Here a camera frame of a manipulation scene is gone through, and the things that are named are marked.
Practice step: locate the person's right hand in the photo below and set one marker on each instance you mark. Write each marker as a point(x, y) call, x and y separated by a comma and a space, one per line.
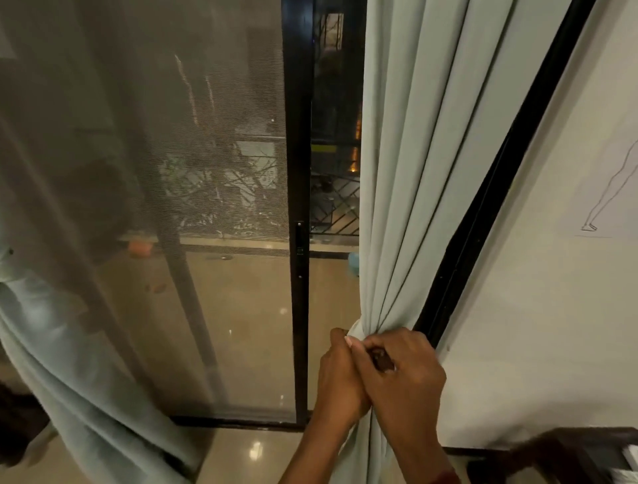
point(408, 394)

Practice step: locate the person's left hand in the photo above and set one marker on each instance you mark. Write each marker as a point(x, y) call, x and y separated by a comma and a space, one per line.
point(341, 384)

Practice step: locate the pale green curtain tie band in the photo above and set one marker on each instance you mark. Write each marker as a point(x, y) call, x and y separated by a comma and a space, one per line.
point(355, 330)

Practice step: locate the dark brown plastic stool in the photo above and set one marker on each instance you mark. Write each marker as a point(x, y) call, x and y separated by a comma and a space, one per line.
point(558, 456)

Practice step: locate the pale green curtain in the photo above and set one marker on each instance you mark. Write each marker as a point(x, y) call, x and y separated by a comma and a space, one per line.
point(423, 149)
point(75, 374)

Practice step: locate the brown satin curtain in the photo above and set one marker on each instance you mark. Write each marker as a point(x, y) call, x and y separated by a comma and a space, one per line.
point(20, 424)

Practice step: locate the blue round pot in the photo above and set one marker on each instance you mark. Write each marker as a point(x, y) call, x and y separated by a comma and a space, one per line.
point(353, 264)

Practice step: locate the orange hand brush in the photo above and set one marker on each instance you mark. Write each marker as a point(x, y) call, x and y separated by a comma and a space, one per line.
point(157, 287)

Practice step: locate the green plant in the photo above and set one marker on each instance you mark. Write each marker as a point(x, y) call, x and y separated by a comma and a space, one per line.
point(214, 199)

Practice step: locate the orange roll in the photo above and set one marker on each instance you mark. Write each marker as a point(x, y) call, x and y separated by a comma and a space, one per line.
point(140, 248)

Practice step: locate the white paper sheet with drawing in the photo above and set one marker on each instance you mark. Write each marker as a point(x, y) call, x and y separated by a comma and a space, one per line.
point(608, 189)

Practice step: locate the black window frame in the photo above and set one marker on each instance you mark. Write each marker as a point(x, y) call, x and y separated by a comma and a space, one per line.
point(298, 199)

